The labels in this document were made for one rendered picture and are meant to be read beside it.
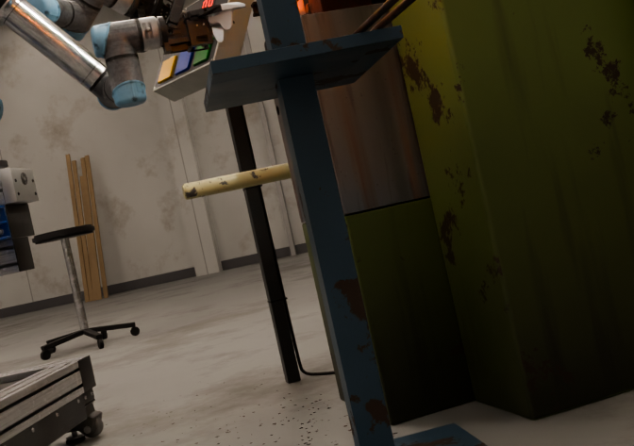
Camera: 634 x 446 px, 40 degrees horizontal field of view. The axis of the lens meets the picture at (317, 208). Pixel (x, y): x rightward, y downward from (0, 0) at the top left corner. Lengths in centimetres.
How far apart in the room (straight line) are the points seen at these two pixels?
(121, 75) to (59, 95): 984
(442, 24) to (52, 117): 1032
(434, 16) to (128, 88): 71
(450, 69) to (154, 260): 984
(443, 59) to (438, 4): 11
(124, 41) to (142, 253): 948
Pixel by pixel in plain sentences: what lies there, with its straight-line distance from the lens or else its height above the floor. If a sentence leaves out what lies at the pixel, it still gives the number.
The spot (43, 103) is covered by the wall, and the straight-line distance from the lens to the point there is 1196.
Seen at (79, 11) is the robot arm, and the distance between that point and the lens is 243.
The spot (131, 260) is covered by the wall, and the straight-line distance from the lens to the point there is 1153.
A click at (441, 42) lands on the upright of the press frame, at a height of 76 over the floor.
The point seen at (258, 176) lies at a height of 62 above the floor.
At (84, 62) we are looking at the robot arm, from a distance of 217.
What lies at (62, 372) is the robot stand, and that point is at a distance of 246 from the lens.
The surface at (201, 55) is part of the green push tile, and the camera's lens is 257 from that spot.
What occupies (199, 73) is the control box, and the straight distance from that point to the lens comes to 258.
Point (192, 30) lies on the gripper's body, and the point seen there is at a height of 96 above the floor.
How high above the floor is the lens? 49
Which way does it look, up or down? level
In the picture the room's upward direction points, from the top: 12 degrees counter-clockwise
